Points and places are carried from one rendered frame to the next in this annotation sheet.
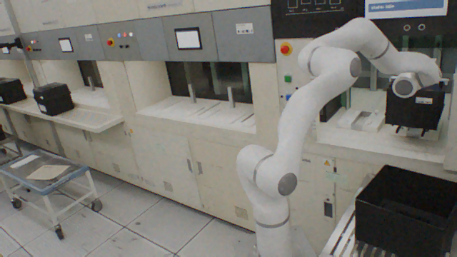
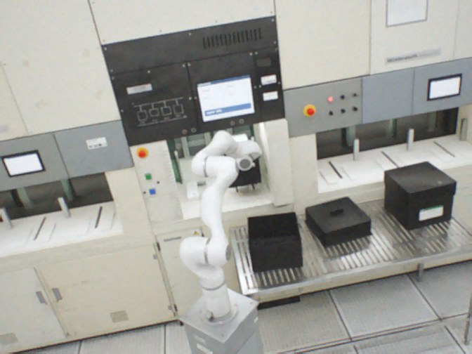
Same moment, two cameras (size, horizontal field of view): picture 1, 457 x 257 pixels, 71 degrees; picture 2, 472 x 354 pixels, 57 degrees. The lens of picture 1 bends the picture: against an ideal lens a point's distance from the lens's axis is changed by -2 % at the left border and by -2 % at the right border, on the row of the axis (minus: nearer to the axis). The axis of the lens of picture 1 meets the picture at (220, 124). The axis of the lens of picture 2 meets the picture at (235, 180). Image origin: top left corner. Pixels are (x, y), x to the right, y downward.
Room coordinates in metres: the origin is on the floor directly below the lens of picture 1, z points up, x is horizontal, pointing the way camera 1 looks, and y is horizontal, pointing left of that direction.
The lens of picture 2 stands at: (-0.36, 0.85, 2.31)
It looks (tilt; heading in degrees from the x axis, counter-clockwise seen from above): 29 degrees down; 315
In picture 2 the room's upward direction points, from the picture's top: 9 degrees counter-clockwise
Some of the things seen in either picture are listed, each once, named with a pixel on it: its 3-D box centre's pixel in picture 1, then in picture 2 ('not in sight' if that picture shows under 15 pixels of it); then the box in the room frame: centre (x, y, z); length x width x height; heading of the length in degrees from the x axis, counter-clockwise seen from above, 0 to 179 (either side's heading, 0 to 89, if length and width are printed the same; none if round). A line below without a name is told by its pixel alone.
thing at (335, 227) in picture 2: not in sight; (336, 218); (0.73, -0.99, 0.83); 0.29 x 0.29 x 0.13; 56
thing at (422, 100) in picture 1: (415, 95); (240, 161); (1.35, -0.91, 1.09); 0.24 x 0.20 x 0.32; 48
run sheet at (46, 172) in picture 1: (47, 171); not in sight; (2.47, 1.52, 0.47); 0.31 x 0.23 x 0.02; 70
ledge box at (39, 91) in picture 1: (53, 98); not in sight; (3.11, 1.58, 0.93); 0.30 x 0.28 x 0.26; 46
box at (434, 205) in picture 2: not in sight; (417, 194); (0.40, -1.34, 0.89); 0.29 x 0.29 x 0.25; 53
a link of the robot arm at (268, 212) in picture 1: (262, 181); (201, 260); (0.91, -0.11, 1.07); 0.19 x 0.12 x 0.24; 25
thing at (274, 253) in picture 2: (408, 211); (274, 241); (0.90, -0.61, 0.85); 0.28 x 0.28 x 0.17; 41
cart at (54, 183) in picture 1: (50, 186); not in sight; (2.61, 1.64, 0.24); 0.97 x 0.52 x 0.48; 51
